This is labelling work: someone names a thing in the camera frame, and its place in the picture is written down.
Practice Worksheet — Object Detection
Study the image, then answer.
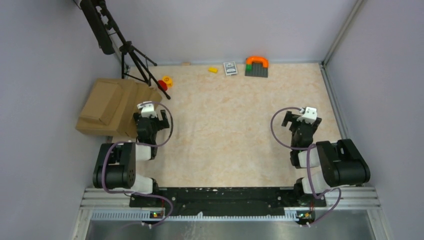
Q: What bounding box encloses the brown cardboard box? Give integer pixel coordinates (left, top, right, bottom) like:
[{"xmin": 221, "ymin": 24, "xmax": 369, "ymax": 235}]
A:
[{"xmin": 78, "ymin": 78, "xmax": 124, "ymax": 126}]

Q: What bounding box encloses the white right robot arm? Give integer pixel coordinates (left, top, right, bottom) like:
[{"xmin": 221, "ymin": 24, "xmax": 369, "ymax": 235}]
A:
[{"xmin": 281, "ymin": 110, "xmax": 371, "ymax": 206}]

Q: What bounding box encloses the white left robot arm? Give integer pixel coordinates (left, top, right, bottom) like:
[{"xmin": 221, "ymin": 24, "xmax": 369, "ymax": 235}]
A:
[{"xmin": 92, "ymin": 109, "xmax": 170, "ymax": 207}]

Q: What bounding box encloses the stack of folded cardboard boxes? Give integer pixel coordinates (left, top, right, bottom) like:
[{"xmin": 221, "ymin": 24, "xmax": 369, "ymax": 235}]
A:
[{"xmin": 75, "ymin": 78, "xmax": 162, "ymax": 138}]

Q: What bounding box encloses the red round toy disc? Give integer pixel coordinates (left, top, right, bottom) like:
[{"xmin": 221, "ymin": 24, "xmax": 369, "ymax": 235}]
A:
[{"xmin": 158, "ymin": 80, "xmax": 168, "ymax": 91}]

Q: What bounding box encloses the yellow round toy disc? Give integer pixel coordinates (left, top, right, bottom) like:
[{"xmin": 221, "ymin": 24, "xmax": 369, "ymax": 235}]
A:
[{"xmin": 162, "ymin": 75, "xmax": 174, "ymax": 88}]

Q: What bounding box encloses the grey building baseplate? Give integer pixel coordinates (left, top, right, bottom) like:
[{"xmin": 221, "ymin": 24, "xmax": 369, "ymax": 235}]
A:
[{"xmin": 244, "ymin": 63, "xmax": 268, "ymax": 78}]

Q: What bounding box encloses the orange arch toy piece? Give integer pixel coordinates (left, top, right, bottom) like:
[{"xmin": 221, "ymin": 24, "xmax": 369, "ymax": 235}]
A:
[{"xmin": 245, "ymin": 56, "xmax": 269, "ymax": 68}]

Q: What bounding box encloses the yellow toy block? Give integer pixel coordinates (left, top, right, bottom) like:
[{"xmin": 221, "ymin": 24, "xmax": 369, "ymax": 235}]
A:
[{"xmin": 208, "ymin": 67, "xmax": 218, "ymax": 74}]

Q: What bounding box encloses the blue playing card deck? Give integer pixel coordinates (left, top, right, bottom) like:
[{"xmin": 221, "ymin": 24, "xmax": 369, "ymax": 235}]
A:
[{"xmin": 223, "ymin": 61, "xmax": 238, "ymax": 76}]

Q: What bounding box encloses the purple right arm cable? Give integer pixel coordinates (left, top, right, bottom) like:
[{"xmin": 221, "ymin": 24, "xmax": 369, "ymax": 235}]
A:
[{"xmin": 270, "ymin": 106, "xmax": 342, "ymax": 227}]

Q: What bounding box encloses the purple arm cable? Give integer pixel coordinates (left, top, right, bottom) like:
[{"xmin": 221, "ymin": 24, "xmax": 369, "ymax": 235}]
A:
[
  {"xmin": 100, "ymin": 101, "xmax": 174, "ymax": 229},
  {"xmin": 270, "ymin": 106, "xmax": 342, "ymax": 227}
]

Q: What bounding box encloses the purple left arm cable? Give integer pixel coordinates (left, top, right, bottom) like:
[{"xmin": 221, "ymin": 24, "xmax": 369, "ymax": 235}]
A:
[{"xmin": 100, "ymin": 101, "xmax": 174, "ymax": 229}]

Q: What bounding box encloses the aluminium frame rail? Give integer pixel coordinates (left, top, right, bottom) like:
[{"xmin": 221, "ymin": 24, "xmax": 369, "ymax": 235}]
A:
[{"xmin": 80, "ymin": 185, "xmax": 391, "ymax": 240}]

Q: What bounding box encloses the black camera tripod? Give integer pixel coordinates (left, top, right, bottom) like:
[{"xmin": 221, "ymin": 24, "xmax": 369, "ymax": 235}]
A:
[{"xmin": 74, "ymin": 0, "xmax": 171, "ymax": 100}]

